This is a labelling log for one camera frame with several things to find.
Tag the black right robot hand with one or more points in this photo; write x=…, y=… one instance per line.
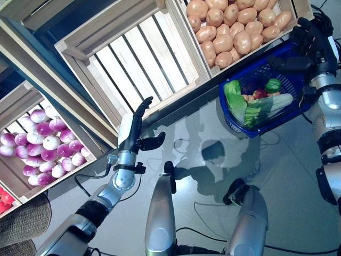
x=325, y=53

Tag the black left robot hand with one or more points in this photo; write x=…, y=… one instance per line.
x=130, y=128

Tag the napa cabbage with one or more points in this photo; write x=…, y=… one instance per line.
x=234, y=98
x=277, y=101

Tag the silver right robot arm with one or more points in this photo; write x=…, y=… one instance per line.
x=329, y=120

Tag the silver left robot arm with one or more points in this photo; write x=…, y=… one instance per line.
x=123, y=181

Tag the blue plastic shopping basket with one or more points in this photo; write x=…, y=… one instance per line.
x=293, y=85

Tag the grey woven wicker basket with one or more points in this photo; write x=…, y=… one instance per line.
x=24, y=218
x=16, y=248

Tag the purple white turnip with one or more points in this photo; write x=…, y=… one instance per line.
x=51, y=142
x=6, y=150
x=78, y=158
x=42, y=128
x=47, y=166
x=30, y=170
x=64, y=150
x=21, y=138
x=8, y=139
x=58, y=170
x=20, y=151
x=49, y=154
x=45, y=178
x=34, y=149
x=34, y=137
x=52, y=112
x=85, y=152
x=33, y=180
x=76, y=145
x=68, y=164
x=34, y=160
x=57, y=124
x=68, y=135
x=38, y=116

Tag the brown potato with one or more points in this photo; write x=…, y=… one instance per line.
x=236, y=28
x=259, y=4
x=214, y=17
x=245, y=2
x=223, y=30
x=216, y=3
x=266, y=17
x=208, y=52
x=246, y=16
x=282, y=20
x=206, y=33
x=230, y=14
x=256, y=41
x=253, y=27
x=247, y=98
x=194, y=23
x=223, y=44
x=242, y=42
x=235, y=54
x=270, y=33
x=197, y=9
x=223, y=60

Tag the green bell pepper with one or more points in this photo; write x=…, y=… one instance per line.
x=273, y=84

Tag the red apple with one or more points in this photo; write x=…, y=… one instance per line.
x=259, y=94

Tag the silver left robot leg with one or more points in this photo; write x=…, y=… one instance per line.
x=160, y=213

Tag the silver robot leg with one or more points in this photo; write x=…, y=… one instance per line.
x=247, y=218
x=160, y=213

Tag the wooden potato crate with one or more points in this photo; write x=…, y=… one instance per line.
x=213, y=72

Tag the slatted wooden cabbage crate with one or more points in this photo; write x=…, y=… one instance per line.
x=106, y=29

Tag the wooden tomato crate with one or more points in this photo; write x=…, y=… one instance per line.
x=14, y=206

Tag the red tomato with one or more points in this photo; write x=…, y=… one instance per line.
x=4, y=200

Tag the silver right robot leg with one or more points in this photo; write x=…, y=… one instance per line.
x=247, y=218

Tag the wooden display shelf frame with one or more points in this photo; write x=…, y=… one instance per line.
x=66, y=104

